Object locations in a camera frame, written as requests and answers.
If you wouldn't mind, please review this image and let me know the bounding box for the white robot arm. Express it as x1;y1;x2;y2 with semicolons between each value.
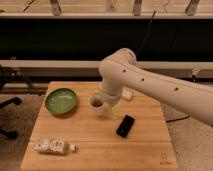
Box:
98;48;213;127

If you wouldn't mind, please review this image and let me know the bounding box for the black smartphone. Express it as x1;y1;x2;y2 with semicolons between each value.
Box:
116;115;135;138

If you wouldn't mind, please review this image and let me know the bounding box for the white paper cup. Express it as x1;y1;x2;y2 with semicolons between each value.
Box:
88;94;106;117

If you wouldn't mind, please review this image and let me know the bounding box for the green bowl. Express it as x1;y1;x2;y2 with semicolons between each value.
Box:
45;88;78;116

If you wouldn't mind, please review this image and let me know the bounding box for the crushed plastic water bottle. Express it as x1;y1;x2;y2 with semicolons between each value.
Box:
34;138;77;155

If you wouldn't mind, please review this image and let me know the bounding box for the black office chair base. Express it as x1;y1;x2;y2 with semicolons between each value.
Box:
0;64;34;140

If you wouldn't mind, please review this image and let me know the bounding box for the black floor cable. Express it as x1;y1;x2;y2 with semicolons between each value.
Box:
165;114;191;123

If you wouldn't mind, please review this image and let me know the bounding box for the black hanging cable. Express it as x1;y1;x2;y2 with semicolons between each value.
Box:
134;9;157;58

